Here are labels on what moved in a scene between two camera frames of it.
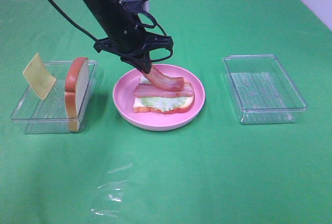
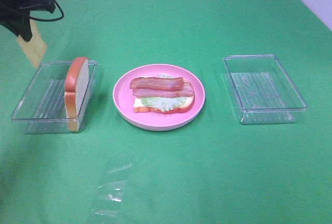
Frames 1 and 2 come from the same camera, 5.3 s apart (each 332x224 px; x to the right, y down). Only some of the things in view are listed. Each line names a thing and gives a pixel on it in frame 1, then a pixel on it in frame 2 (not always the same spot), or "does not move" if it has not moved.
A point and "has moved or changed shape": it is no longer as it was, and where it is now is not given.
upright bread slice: x=77 y=83 does not move
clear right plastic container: x=264 y=92 does not move
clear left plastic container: x=49 y=115 does not move
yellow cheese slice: x=39 y=79 → x=35 y=49
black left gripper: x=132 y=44 → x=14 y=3
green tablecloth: x=212 y=170 does not move
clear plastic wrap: x=109 y=194 does not move
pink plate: x=123 y=100 does not move
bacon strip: x=164 y=81 has moved or changed shape
